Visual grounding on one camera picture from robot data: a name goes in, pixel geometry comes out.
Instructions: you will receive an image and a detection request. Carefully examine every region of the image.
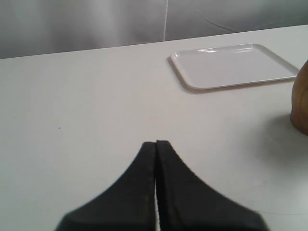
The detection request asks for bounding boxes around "white backdrop sheet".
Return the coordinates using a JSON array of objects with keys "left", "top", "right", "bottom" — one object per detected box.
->
[{"left": 0, "top": 0, "right": 308, "bottom": 58}]

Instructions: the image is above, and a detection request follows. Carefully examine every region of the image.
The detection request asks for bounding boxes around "brown wooden mortar cup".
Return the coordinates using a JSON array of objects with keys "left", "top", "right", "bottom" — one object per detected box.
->
[{"left": 290, "top": 61, "right": 308, "bottom": 135}]

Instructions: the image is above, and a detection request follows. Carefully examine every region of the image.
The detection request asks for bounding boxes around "white rectangular tray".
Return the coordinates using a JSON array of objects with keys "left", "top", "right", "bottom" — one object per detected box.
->
[{"left": 169, "top": 43, "right": 299, "bottom": 90}]

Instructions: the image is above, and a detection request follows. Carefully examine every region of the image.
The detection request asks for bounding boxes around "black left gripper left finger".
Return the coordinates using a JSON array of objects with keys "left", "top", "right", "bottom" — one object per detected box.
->
[{"left": 56, "top": 142, "right": 156, "bottom": 231}]

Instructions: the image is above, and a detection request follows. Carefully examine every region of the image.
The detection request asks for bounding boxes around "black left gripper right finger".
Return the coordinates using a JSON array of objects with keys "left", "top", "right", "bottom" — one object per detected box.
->
[{"left": 155, "top": 141, "right": 269, "bottom": 231}]

